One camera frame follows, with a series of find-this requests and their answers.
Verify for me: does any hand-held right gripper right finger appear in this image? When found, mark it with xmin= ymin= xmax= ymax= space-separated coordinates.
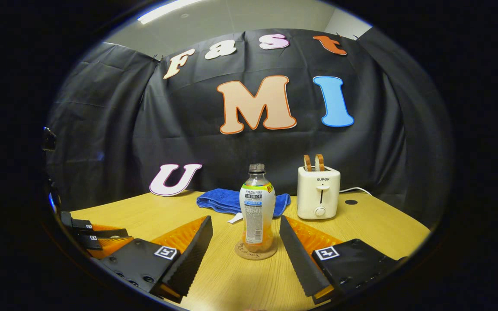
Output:
xmin=278 ymin=216 xmax=409 ymax=305

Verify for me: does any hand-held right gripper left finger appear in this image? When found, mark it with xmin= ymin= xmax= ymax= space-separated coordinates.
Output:
xmin=100 ymin=216 xmax=214 ymax=304

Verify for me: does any round wooden coaster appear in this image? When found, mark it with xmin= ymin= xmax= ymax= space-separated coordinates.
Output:
xmin=234 ymin=240 xmax=278 ymax=260

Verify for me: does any clear water bottle white label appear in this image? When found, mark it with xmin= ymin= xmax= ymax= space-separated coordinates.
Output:
xmin=239 ymin=164 xmax=276 ymax=253

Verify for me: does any blue towel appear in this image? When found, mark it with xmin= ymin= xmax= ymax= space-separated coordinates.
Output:
xmin=196 ymin=189 xmax=291 ymax=224

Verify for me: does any white toaster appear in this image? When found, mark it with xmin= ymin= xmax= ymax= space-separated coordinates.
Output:
xmin=297 ymin=166 xmax=341 ymax=220

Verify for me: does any black backdrop cloth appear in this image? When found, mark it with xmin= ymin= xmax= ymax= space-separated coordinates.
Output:
xmin=46 ymin=28 xmax=453 ymax=227

